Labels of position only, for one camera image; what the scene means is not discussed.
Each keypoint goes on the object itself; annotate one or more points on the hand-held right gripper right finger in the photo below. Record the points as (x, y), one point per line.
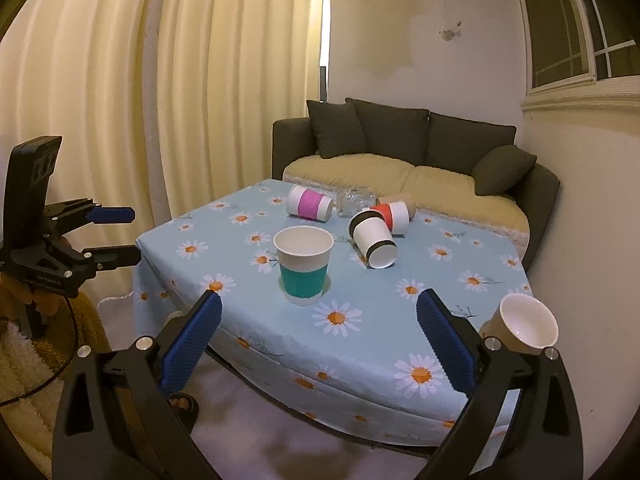
(445, 340)

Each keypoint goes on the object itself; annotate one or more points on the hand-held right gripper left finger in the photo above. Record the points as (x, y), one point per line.
(192, 340)

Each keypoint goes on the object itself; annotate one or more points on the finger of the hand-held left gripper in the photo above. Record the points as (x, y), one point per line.
(110, 215)
(117, 256)

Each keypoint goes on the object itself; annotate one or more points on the tan cup with white inside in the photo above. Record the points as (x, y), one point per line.
(527, 320)

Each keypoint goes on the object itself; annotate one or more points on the white cup with teal sleeve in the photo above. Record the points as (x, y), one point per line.
(302, 282)

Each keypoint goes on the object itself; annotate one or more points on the white cup with black bands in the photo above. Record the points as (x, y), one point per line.
(372, 235)

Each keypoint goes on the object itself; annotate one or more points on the white cup with red sleeve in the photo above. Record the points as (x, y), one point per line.
(389, 216)

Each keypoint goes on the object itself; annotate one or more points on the brown paper cup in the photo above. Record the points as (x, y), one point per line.
(407, 203)

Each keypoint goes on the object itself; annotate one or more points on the white cup with pink sleeve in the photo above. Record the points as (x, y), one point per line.
(310, 203)

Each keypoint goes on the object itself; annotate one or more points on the person's left hand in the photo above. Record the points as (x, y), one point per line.
(12, 296)

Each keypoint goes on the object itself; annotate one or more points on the person's foot in sandal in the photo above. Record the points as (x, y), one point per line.
(182, 404)

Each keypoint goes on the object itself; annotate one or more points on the blue daisy tablecloth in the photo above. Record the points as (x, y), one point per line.
(240, 250)

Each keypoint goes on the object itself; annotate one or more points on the cream curtain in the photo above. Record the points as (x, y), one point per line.
(150, 85)

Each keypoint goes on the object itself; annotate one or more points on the white fluffy blanket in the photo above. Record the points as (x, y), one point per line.
(20, 365)

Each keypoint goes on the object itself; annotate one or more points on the clear plastic container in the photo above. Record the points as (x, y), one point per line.
(356, 201)

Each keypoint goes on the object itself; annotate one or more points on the dark grey sofa cushion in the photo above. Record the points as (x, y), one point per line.
(502, 170)
(392, 132)
(335, 127)
(465, 142)

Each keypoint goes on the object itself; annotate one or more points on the dark grey sofa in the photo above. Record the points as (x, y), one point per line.
(287, 140)

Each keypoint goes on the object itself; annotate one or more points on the yellow sofa cover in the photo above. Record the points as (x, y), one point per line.
(350, 170)

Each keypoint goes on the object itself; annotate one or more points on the hanging wall ornament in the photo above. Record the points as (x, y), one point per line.
(450, 33)

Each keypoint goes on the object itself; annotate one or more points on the window with white frame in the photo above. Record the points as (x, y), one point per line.
(565, 25)

